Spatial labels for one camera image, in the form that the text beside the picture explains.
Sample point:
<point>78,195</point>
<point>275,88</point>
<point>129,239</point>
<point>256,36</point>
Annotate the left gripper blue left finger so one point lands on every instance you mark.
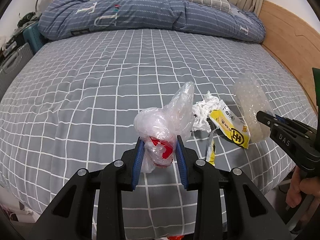
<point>70,214</point>

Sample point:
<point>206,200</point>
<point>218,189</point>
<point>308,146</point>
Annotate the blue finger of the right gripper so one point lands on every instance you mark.
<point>268,119</point>

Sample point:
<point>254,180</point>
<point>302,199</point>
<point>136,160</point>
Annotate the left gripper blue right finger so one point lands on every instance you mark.
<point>229,205</point>

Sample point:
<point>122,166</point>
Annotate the bubble wrap sheet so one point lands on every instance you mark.
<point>252,99</point>

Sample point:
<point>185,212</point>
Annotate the red plastic bag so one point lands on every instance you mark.
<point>175,237</point>

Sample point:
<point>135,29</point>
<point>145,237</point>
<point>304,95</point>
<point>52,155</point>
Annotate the clear bag with red print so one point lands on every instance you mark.
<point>160,127</point>

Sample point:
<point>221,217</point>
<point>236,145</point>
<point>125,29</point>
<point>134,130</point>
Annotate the person's right hand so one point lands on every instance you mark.
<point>299,185</point>

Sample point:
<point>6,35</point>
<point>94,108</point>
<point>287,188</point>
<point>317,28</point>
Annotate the yellow white snack wrapper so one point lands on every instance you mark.
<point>232,127</point>

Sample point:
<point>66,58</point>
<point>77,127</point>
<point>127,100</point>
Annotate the small foil wrapper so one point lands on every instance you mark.
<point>210,155</point>

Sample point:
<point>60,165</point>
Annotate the crumpled white tissue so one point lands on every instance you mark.
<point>201,111</point>

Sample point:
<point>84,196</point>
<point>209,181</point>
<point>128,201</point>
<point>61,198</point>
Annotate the wooden headboard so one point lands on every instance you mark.
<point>294,43</point>

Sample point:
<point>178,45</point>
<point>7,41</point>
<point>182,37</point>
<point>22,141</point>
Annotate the grey checked bed sheet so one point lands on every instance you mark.
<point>73,104</point>

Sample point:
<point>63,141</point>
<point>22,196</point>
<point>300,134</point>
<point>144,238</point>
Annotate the grey suitcase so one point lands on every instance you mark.
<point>12,66</point>

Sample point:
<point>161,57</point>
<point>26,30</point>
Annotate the teal storage crate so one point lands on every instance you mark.
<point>34,38</point>

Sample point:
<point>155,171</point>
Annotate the blue striped folded duvet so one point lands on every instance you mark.
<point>66,18</point>

